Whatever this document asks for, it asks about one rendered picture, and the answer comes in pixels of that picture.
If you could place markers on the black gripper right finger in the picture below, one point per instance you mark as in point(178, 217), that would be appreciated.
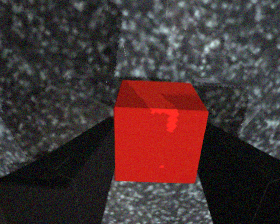
point(241, 183)

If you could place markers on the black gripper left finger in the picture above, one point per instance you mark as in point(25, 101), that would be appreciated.
point(70, 185)

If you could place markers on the red cube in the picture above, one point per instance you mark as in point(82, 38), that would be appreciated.
point(158, 131)

